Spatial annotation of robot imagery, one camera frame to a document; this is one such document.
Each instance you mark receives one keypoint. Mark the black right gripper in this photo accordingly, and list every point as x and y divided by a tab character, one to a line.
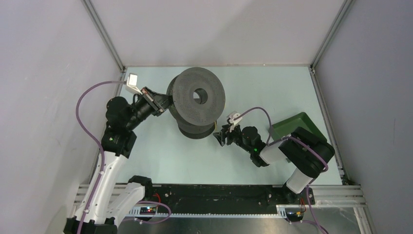
224	132

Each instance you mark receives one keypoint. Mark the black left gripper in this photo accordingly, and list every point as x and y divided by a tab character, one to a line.
158	102

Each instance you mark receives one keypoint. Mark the dark grey spool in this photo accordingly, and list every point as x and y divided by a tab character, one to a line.
194	131
198	97

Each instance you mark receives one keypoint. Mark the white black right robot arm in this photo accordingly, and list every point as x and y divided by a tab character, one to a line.
309	153

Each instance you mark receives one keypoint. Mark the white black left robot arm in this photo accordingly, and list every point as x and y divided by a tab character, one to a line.
97	214

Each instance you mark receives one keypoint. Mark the green tray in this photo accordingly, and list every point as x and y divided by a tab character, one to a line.
287	126

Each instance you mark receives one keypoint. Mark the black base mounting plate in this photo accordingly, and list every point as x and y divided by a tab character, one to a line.
225	199

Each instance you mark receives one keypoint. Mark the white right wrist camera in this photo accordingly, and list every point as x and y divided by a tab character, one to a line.
233	120

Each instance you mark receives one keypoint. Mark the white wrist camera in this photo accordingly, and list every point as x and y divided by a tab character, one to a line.
233	120
131	84

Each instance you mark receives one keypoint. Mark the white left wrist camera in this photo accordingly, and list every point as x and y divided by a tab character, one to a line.
131	84

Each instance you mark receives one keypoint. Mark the left aluminium frame post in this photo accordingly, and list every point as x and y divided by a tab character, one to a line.
102	31

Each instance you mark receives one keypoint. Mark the aluminium frame post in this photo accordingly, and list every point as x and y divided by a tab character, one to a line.
102	31
337	22

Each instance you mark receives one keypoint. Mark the right aluminium frame post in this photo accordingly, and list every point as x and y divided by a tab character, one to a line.
337	22

